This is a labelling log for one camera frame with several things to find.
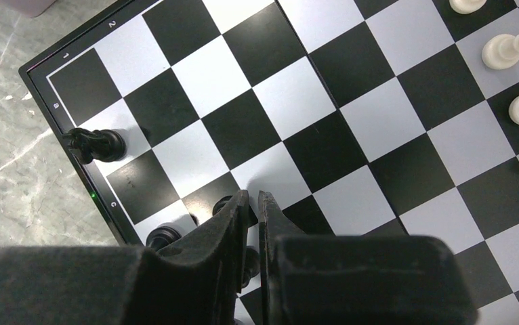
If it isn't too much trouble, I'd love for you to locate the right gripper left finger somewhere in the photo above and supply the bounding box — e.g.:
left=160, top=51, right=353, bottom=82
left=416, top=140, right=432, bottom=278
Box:
left=0, top=190, right=249, bottom=324

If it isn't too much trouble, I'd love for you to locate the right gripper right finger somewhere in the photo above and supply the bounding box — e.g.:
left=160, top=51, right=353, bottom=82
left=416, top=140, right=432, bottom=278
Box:
left=257, top=191, right=478, bottom=324

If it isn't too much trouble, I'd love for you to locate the black rook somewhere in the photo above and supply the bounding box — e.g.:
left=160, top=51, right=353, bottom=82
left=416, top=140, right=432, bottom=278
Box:
left=241, top=246, right=261, bottom=288

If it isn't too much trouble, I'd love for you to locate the black pawn second row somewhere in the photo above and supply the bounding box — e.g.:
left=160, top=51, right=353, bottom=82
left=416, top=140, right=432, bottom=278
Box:
left=212, top=195, right=258, bottom=228

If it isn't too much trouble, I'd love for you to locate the black piece corner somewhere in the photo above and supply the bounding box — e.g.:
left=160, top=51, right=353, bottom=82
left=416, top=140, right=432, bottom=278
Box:
left=62, top=128, right=127, bottom=165

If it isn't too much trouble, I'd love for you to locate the black and white chessboard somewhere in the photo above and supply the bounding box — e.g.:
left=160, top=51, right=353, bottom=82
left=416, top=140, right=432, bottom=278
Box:
left=19, top=1, right=519, bottom=324

